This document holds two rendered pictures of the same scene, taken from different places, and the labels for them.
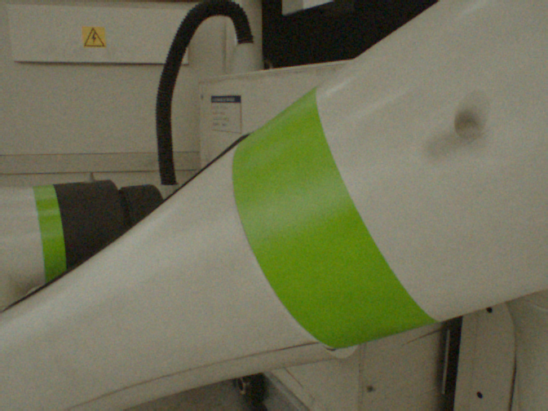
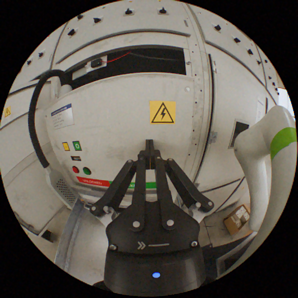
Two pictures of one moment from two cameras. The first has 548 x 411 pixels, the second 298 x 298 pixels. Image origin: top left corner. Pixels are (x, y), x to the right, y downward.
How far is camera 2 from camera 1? 0.49 m
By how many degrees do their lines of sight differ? 57
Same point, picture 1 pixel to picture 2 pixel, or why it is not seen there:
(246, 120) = (77, 115)
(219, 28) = (48, 91)
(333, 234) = not seen: outside the picture
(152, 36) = (25, 101)
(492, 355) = (188, 164)
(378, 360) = not seen: hidden behind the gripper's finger
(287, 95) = (117, 90)
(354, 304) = not seen: hidden behind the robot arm
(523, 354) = (255, 161)
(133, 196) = (195, 285)
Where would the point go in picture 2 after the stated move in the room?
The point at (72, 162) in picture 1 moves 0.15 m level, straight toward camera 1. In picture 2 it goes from (14, 172) to (14, 181)
